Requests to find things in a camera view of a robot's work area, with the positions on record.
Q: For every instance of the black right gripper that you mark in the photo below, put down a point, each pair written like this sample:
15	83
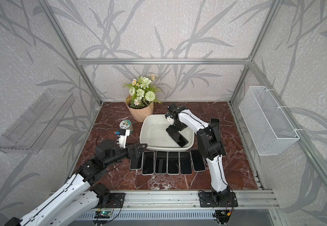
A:
173	131

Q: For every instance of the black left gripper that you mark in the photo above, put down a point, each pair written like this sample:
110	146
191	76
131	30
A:
134	150

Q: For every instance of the phone light blue bottom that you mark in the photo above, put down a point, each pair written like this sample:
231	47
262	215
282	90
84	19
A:
180	139

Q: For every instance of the phone with pink case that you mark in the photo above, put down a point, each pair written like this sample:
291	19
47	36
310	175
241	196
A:
148	163

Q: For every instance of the phone with cream case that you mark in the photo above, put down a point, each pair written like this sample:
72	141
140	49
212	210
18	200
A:
173	167

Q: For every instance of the phone with light blue case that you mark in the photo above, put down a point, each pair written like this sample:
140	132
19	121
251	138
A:
161	162

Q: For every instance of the large phone pink case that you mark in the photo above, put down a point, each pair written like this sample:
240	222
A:
215	121

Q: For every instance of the large phone grey case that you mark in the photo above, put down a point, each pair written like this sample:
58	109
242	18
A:
197	160

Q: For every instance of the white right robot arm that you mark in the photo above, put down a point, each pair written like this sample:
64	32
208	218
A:
210	146

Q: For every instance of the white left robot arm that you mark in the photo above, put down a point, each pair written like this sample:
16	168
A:
82	191

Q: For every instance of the white plastic storage box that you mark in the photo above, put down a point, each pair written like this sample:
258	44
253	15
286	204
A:
153	133

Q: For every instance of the round tin with cartoon lid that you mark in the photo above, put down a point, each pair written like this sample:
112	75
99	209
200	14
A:
126	125

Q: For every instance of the beige flower pot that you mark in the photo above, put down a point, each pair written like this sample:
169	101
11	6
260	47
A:
140	114

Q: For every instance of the white and green artificial flowers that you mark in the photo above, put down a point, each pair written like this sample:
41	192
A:
142	92

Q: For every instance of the left circuit board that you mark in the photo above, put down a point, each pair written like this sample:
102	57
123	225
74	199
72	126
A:
103	214

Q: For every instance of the circuit board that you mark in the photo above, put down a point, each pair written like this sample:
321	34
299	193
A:
103	214
222	214

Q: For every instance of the right circuit board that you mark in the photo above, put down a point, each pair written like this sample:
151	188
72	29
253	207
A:
222	214

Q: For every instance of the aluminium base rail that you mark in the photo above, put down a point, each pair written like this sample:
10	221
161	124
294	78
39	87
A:
183	205

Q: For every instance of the white wire mesh basket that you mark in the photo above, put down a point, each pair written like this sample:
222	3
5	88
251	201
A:
269	127

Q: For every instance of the clear acrylic wall shelf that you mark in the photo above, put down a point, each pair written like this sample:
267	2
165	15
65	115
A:
29	133

